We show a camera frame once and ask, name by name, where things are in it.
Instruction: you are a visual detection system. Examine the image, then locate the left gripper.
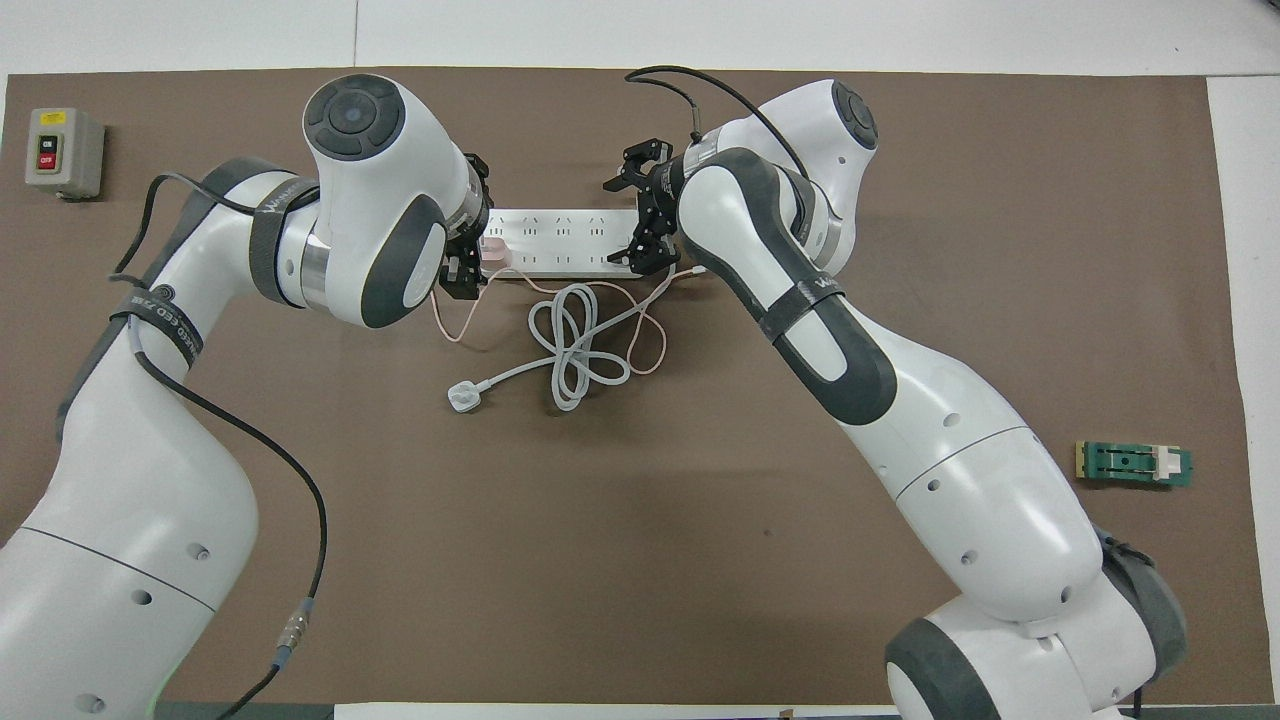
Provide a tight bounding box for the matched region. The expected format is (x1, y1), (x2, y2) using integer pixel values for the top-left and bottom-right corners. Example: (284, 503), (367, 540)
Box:
(439, 150), (496, 303)

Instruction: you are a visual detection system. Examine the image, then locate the green circuit board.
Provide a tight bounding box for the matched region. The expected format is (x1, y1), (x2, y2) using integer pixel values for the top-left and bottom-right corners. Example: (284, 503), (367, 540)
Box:
(1074, 440), (1195, 492)

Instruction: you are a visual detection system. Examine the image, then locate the grey switch box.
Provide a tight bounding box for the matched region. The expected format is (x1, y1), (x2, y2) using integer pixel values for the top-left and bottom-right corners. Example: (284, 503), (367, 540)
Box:
(24, 106), (107, 202)

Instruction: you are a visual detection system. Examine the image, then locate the white power strip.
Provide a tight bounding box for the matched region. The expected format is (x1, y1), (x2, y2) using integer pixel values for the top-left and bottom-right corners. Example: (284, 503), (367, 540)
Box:
(480, 207), (643, 280)

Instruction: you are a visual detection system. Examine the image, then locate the grey power cord with plug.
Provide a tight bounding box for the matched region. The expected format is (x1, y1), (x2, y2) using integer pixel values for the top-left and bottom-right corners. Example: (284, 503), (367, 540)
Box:
(445, 283), (641, 414)

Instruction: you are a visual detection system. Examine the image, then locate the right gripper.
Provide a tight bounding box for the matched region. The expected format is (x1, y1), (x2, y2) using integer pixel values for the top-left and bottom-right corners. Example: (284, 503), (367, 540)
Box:
(602, 137), (693, 278)

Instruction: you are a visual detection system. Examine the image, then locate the pink charger cable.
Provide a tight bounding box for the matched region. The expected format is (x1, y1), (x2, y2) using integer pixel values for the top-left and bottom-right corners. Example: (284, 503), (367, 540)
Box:
(430, 264), (709, 378)

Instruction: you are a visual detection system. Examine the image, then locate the black cable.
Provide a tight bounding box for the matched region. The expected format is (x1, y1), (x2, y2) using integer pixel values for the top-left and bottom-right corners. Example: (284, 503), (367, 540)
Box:
(624, 65), (807, 181)
(107, 172), (330, 720)

